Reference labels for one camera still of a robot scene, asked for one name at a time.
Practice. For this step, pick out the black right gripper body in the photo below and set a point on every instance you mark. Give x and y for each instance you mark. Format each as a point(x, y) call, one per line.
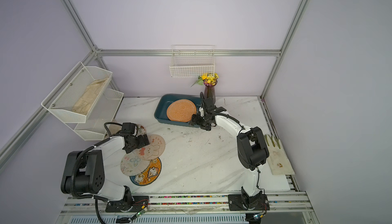
point(199, 121)

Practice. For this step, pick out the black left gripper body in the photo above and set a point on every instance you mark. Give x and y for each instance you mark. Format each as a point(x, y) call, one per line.
point(138, 143)

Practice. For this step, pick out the orange round coaster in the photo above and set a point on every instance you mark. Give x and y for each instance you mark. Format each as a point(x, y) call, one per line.
point(181, 111)

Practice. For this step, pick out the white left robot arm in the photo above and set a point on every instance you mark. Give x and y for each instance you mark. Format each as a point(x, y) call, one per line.
point(84, 172)

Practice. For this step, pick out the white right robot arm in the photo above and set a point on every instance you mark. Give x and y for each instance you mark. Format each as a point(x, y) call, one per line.
point(252, 152)

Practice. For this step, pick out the white butterfly pale coaster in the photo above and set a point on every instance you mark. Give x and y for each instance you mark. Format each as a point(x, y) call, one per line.
point(133, 165)

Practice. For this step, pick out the yellow cat round coaster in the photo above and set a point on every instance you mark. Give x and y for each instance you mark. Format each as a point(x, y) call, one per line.
point(149, 175)

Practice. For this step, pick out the glass vase with flowers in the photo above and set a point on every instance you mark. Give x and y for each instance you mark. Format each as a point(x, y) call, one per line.
point(209, 81)

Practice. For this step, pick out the beige cloth in shelf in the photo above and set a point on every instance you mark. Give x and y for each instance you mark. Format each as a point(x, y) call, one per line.
point(86, 101)

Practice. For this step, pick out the white two-tier mesh shelf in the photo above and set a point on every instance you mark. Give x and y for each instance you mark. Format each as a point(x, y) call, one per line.
point(61, 100)

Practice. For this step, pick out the white wire wall basket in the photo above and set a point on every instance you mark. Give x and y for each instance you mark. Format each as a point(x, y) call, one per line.
point(192, 61)

